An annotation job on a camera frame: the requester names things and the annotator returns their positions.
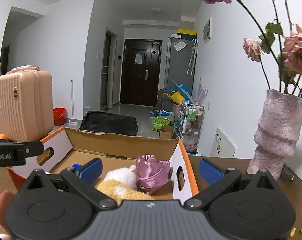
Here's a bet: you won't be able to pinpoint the red bucket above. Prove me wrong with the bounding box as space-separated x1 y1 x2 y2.
53 107 67 126

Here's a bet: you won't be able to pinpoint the orange tangerine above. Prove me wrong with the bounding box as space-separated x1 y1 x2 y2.
0 134 8 141

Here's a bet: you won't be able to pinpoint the eyeglasses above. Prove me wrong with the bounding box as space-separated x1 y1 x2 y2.
280 164 295 182

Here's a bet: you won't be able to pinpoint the dark wooden door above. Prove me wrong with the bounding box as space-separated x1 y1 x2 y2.
120 39 162 107

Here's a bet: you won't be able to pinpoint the yellow box on refrigerator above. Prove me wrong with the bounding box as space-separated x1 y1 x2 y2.
177 29 197 36

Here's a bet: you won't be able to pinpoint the mauve satin cloth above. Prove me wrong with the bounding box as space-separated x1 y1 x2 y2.
136 154 171 195

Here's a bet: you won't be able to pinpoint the black bag on floor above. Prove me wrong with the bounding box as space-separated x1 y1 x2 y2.
79 111 139 136

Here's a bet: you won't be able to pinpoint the white yellow plush toy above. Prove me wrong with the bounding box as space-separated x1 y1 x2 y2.
96 165 155 206

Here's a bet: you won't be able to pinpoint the dried pink roses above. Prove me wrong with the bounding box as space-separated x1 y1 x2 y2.
202 0 302 99

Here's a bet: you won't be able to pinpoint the white wall panel box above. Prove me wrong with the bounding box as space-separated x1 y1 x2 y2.
203 17 212 43

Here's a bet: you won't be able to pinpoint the purple textured vase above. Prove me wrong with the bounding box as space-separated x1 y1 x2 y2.
247 89 302 180

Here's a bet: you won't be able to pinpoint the metal storage cart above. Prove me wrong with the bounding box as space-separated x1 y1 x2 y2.
176 100 205 155

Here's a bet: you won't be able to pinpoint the pink ribbed small suitcase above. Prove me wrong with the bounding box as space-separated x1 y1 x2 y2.
0 69 54 141

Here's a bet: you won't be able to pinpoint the red cardboard fruit box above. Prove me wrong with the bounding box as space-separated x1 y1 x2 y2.
8 127 199 203

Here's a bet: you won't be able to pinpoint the grey refrigerator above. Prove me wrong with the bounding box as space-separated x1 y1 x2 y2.
164 37 194 94

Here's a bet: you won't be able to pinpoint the pink layered sponge block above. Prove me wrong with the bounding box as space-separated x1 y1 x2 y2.
0 190 15 228

